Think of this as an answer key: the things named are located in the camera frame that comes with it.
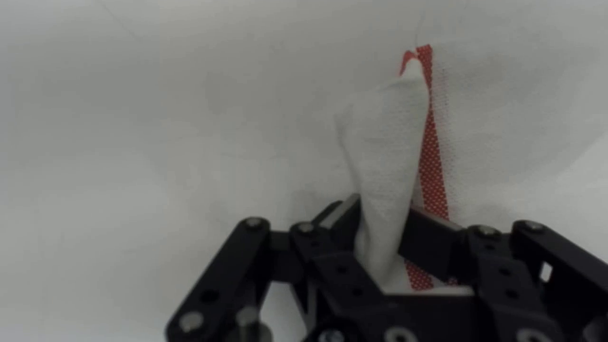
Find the white towel with red stripes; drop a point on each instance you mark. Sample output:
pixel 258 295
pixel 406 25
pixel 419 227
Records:
pixel 387 158

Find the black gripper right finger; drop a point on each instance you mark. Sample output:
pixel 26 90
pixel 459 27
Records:
pixel 539 278

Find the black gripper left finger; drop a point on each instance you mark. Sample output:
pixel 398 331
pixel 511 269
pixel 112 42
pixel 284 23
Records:
pixel 254 286

